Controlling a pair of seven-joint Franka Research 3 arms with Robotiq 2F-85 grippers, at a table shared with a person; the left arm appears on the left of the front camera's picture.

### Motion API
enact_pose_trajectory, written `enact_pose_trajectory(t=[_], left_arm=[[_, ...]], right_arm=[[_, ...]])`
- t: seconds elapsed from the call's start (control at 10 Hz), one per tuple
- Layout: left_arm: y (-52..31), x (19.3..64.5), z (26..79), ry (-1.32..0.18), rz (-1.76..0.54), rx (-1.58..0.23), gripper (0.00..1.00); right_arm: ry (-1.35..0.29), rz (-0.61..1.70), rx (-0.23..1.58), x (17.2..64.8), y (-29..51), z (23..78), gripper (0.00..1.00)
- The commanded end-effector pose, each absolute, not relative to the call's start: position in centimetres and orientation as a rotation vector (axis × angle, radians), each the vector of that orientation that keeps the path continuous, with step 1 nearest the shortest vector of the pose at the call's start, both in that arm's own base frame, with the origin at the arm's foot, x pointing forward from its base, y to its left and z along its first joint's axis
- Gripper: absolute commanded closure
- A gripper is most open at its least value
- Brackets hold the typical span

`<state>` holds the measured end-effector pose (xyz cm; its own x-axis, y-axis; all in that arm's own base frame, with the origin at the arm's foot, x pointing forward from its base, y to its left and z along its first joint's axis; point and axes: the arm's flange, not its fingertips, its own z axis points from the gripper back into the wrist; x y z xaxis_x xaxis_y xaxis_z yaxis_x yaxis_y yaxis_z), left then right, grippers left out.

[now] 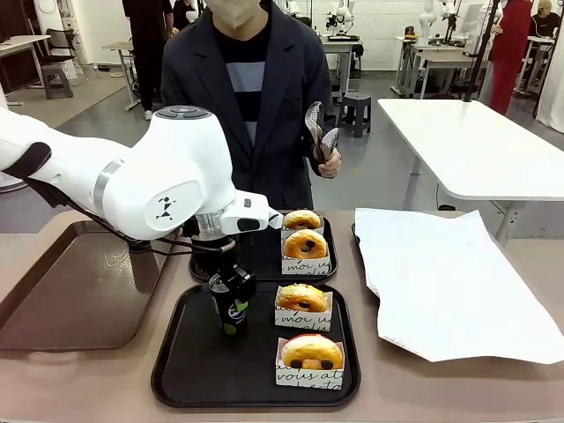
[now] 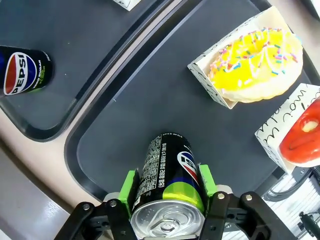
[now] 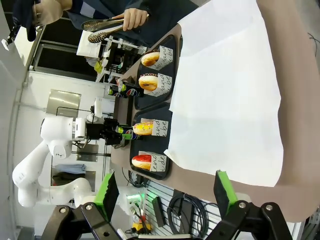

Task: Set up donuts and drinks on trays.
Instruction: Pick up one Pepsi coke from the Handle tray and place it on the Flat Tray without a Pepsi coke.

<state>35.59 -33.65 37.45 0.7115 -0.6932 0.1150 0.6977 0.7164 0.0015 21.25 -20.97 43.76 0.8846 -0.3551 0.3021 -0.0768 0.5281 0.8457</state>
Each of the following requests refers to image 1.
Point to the glazed donut with chocolate dot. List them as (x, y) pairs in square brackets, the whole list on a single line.
[(297, 244)]

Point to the person's left forearm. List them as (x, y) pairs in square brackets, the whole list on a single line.
[(328, 106)]

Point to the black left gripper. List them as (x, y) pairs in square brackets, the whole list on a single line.
[(216, 255)]

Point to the seated person in black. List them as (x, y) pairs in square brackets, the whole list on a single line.
[(544, 20)]

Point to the small black plastic tray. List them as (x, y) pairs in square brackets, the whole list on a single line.
[(264, 260)]

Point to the person's left hand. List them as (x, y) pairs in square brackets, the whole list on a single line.
[(331, 165)]

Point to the large black plastic tray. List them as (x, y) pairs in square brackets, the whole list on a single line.
[(211, 370)]

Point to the white desk with dark base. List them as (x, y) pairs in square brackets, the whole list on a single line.
[(17, 53)]

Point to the grey plastic stool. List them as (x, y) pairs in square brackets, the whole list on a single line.
[(353, 112)]

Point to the black Pepsi can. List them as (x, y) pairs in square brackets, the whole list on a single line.
[(231, 317)]

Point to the narrow grey side table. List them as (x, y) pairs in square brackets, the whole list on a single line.
[(125, 66)]

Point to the person in red apron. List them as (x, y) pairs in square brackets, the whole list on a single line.
[(511, 53)]

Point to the grey background workbench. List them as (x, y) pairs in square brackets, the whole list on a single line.
[(339, 53)]

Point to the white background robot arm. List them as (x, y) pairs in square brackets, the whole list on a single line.
[(426, 24)]

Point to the brown plastic tray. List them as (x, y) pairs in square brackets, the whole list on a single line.
[(75, 286)]

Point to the white folding table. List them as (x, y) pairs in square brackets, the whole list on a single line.
[(480, 145)]

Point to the black tray under paper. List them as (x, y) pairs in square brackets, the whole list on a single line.
[(355, 240)]

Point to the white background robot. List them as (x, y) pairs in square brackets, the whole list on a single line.
[(341, 15)]

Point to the person in black clothes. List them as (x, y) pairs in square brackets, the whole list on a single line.
[(152, 53)]

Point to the person in dark blazer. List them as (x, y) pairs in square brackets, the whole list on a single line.
[(282, 88)]

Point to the chocolate frosted donut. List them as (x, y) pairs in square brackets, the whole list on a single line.
[(302, 219)]

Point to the white paper sheet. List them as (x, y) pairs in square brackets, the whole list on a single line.
[(440, 282)]

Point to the long background workbench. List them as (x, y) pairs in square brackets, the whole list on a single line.
[(440, 59)]

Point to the black office chair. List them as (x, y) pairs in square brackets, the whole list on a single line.
[(61, 44)]

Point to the small grey step stool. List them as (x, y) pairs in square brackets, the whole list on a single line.
[(57, 81)]

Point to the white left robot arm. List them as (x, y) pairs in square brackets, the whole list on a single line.
[(167, 176)]

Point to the metal serving tongs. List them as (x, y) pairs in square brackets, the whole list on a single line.
[(315, 116)]

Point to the black metal pole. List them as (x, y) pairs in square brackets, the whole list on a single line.
[(482, 48)]

